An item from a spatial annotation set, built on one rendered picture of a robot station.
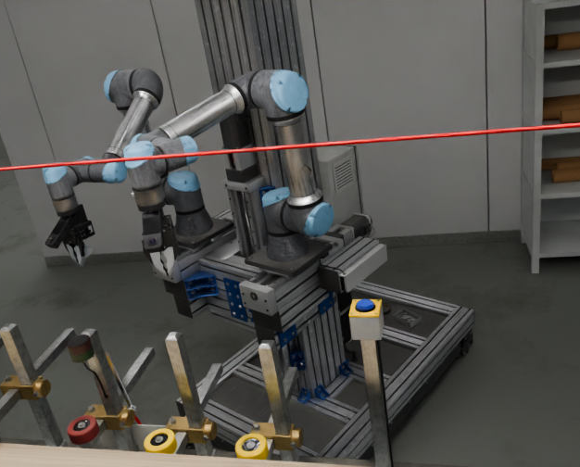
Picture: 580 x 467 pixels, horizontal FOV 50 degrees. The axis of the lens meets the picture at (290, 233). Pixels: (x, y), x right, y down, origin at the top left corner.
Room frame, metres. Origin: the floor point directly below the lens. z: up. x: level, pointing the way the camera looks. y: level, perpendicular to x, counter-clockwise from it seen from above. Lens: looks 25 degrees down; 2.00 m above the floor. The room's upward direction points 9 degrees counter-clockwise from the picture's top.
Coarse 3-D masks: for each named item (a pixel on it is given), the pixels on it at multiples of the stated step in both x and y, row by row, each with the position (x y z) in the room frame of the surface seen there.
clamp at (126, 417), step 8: (96, 408) 1.47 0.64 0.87; (104, 408) 1.46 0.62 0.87; (96, 416) 1.43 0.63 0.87; (104, 416) 1.42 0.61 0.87; (112, 416) 1.42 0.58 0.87; (120, 416) 1.42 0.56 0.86; (128, 416) 1.42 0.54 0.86; (112, 424) 1.42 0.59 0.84; (120, 424) 1.40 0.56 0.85; (128, 424) 1.41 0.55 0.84
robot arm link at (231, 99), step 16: (240, 80) 1.86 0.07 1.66; (224, 96) 1.81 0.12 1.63; (240, 96) 1.82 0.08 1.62; (192, 112) 1.75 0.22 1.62; (208, 112) 1.76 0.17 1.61; (224, 112) 1.79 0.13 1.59; (240, 112) 1.85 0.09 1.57; (160, 128) 1.69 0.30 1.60; (176, 128) 1.69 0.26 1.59; (192, 128) 1.71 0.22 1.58; (208, 128) 1.77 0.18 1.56
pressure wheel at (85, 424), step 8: (88, 416) 1.39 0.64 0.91; (72, 424) 1.37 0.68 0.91; (80, 424) 1.35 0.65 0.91; (88, 424) 1.36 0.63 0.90; (96, 424) 1.36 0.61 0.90; (72, 432) 1.33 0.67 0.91; (80, 432) 1.33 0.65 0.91; (88, 432) 1.33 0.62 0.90; (96, 432) 1.35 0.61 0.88; (72, 440) 1.33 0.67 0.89; (80, 440) 1.32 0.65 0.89; (88, 440) 1.32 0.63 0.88
